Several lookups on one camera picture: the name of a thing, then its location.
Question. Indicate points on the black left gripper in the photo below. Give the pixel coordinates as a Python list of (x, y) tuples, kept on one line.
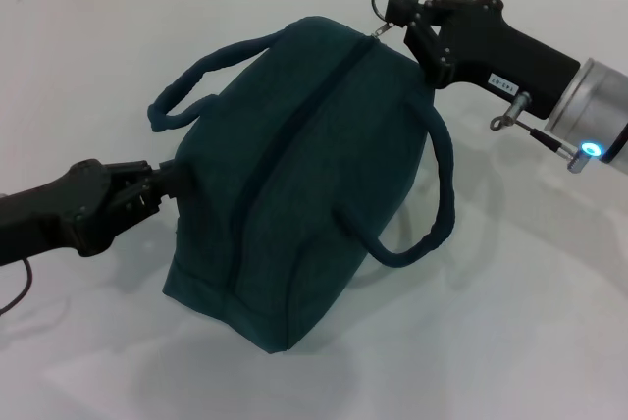
[(54, 219)]

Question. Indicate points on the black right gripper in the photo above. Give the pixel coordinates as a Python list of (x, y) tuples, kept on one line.
[(505, 57)]

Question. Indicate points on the teal insulated lunch bag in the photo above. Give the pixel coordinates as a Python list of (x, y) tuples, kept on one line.
[(304, 184)]

